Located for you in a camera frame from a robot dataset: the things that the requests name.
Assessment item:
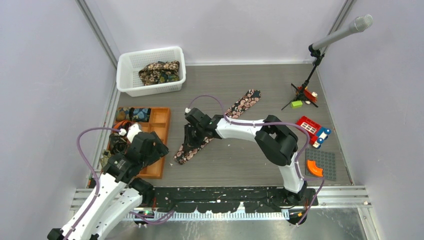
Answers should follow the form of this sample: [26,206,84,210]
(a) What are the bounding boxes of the black pink floral tie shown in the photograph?
[173,89,261,165]

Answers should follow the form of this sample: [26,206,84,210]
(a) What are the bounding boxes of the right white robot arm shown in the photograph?
[182,108,307,205]

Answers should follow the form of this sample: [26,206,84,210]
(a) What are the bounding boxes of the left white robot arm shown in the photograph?
[47,123,169,240]

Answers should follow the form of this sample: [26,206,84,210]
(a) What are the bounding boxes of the floral ties in basket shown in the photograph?
[138,60,181,86]

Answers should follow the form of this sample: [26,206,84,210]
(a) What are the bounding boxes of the dark patterned rolled tie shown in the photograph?
[108,133,128,155]

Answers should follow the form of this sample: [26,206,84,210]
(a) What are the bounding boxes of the orange striped rolled tie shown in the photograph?
[113,119,133,135]

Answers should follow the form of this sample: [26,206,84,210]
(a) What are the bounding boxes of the blue floral rolled tie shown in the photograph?
[128,107,152,123]

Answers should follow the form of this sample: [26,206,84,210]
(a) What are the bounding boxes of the olive patterned rolled tie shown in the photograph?
[99,149,112,169]

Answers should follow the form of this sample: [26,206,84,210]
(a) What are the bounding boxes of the yellow floral rolled tie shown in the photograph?
[115,107,131,122]

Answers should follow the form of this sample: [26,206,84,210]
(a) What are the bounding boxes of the white plastic basket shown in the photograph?
[116,46,186,97]

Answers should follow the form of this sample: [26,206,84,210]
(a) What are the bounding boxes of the green toy block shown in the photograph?
[290,100,303,109]

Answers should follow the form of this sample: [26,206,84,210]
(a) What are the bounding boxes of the black microphone tripod stand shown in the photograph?
[281,44,325,110]

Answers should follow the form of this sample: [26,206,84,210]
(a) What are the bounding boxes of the red toy piece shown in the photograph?
[296,86,318,104]

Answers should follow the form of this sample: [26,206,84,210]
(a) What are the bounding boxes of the red toy bus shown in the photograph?
[296,116,332,149]

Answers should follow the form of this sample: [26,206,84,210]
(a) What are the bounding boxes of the orange curved toy piece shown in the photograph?
[306,159,324,178]

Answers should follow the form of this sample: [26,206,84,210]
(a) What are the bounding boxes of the grey studded baseplate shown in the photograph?
[305,148,337,181]

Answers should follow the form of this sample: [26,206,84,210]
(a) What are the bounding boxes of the grey microphone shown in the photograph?
[308,14,374,52]

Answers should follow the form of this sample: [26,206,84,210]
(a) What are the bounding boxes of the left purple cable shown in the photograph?
[62,127,176,240]

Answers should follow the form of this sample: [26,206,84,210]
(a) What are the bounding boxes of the purple cable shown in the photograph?
[62,127,176,240]
[186,95,326,226]

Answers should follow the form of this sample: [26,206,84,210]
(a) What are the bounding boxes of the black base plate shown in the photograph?
[139,186,318,214]

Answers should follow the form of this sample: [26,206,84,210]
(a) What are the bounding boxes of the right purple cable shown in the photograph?
[186,95,326,226]

